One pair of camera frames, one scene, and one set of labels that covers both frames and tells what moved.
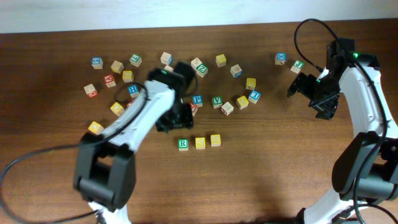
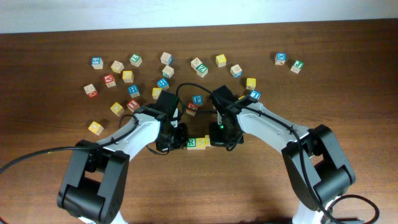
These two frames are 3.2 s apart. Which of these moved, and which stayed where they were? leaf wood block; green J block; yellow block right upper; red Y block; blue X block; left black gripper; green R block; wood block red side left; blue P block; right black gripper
Moved: left black gripper; right black gripper; green R block
Stayed: blue X block; red Y block; yellow block right upper; wood block red side left; blue P block; leaf wood block; green J block
